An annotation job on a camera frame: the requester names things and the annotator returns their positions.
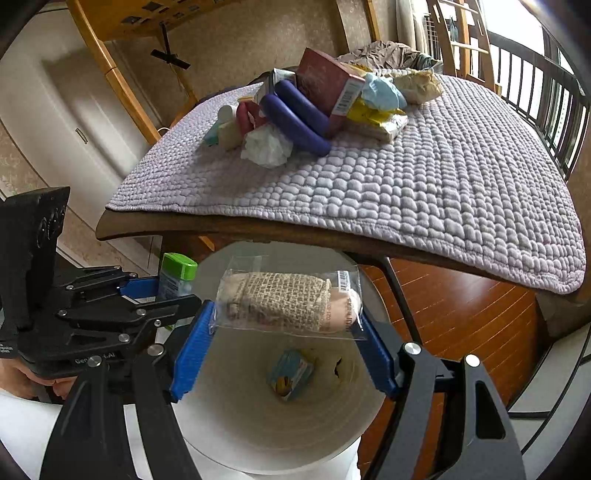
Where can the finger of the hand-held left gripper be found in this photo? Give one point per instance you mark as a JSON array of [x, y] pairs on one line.
[[152, 316], [138, 287]]

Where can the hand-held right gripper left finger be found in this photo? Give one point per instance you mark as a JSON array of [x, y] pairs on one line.
[[191, 350]]

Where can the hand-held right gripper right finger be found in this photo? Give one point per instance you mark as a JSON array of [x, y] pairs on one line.
[[376, 355]]

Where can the clear bottle with green cap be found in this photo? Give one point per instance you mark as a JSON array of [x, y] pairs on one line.
[[178, 267]]

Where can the white round bin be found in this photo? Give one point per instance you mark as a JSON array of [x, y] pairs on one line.
[[240, 415]]

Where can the beige bandage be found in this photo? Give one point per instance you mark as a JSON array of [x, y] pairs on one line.
[[277, 300]]

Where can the person's left hand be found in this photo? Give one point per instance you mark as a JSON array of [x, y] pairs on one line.
[[21, 374]]

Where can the crumpled beige paper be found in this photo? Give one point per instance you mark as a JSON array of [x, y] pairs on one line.
[[325, 364]]

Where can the small blue printed box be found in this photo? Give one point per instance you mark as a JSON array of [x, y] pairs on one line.
[[288, 374]]

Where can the dark wooden table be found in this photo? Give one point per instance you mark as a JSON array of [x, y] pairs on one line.
[[277, 235]]

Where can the white door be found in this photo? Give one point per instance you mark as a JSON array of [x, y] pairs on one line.
[[69, 115]]

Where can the lavender quilted blanket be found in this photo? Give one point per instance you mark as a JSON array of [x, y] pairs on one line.
[[415, 184]]

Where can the white crumpled tissue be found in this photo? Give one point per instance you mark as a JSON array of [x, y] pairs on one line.
[[265, 147]]

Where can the white teal tube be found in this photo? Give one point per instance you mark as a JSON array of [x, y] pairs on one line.
[[225, 114]]

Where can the yellow white plastic packet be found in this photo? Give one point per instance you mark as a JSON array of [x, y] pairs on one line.
[[374, 120]]

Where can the grey white carton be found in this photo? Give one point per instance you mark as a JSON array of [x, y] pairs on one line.
[[277, 78]]

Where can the blue face mask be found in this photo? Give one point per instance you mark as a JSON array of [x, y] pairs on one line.
[[381, 92]]

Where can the crumpled brown paper bag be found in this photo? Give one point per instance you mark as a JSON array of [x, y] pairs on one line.
[[418, 85]]

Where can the maroon carton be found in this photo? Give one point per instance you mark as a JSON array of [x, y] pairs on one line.
[[323, 78]]

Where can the brown duvet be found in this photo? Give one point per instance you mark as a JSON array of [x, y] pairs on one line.
[[378, 50]]

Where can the beige curtain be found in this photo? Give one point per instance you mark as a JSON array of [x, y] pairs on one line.
[[413, 23]]

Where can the wooden ladder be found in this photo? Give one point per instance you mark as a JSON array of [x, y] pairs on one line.
[[445, 27]]

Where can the dark window railing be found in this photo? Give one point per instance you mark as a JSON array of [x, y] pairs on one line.
[[531, 53]]

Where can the wooden bunk bed frame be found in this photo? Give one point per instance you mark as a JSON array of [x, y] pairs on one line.
[[115, 69]]

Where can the black wall bracket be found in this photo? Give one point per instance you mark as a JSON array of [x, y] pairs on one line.
[[168, 57]]

